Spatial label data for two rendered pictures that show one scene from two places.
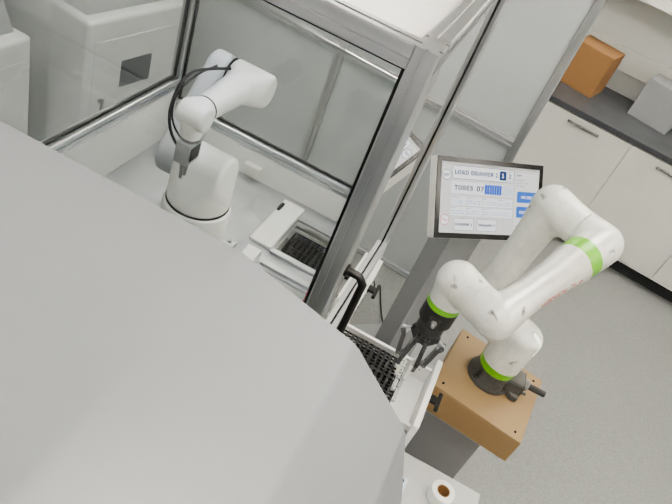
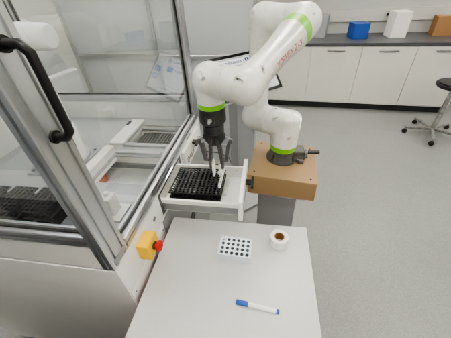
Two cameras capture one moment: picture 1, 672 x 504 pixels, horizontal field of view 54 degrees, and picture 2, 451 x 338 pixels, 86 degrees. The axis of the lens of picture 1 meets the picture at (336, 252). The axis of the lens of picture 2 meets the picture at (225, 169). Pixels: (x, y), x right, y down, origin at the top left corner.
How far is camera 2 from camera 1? 1.00 m
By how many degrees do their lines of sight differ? 2
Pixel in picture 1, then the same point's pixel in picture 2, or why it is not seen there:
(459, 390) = (266, 171)
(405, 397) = (233, 190)
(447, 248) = (238, 113)
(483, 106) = (230, 45)
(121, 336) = not seen: outside the picture
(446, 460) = (282, 217)
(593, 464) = (363, 188)
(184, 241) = not seen: outside the picture
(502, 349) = (278, 133)
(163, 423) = not seen: outside the picture
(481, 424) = (288, 184)
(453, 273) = (198, 70)
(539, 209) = (254, 22)
